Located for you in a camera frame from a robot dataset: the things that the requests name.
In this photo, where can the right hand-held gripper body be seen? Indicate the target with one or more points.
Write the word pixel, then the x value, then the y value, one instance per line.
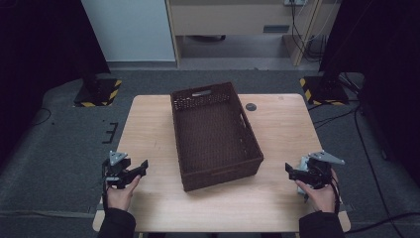
pixel 320 172

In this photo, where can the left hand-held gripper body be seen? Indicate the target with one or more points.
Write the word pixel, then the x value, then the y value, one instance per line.
pixel 119 167

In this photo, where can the brown woven basket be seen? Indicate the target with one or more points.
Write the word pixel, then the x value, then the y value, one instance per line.
pixel 214 139

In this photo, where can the person's right hand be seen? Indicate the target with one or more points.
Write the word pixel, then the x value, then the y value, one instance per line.
pixel 322 200

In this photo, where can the person's left hand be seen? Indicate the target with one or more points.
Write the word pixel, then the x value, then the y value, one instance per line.
pixel 119 198

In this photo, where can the black floor tape mark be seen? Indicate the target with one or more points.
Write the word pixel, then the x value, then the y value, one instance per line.
pixel 110 133

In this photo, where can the grey tape strip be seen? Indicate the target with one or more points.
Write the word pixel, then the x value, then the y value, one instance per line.
pixel 94 209
pixel 347 208

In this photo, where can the black stand base yellow stripes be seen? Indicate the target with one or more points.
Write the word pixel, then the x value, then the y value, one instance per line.
pixel 99 94
pixel 325 92

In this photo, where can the black round table grommet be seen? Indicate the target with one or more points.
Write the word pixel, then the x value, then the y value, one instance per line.
pixel 251 106

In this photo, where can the black curtain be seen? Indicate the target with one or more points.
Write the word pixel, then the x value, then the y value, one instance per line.
pixel 39 49
pixel 379 49

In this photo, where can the white panel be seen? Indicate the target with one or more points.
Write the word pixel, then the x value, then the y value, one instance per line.
pixel 128 29

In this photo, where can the beige wooden desk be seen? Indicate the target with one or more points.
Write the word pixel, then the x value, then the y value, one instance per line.
pixel 231 20

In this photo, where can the white power strip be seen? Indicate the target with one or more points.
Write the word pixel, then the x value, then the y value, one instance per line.
pixel 294 2

